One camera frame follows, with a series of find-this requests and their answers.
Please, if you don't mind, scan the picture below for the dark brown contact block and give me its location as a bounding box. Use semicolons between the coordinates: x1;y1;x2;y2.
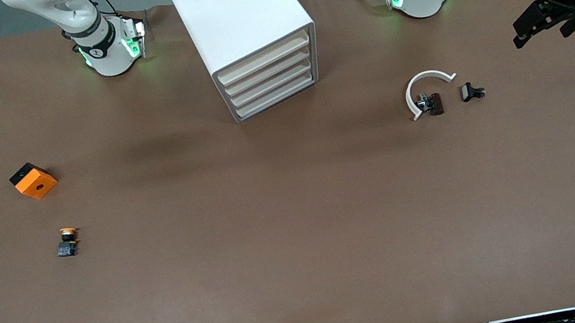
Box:
414;91;446;119

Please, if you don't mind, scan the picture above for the yellow push button switch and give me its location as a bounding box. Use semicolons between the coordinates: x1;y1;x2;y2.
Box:
53;224;84;259

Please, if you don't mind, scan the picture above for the orange black box with hole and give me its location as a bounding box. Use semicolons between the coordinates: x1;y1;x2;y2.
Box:
7;158;61;204

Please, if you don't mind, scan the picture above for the white curved plastic arc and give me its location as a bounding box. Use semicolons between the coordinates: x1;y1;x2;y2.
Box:
403;66;463;122

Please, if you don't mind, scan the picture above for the small black clip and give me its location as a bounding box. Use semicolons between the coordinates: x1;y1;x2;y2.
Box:
459;80;488;103

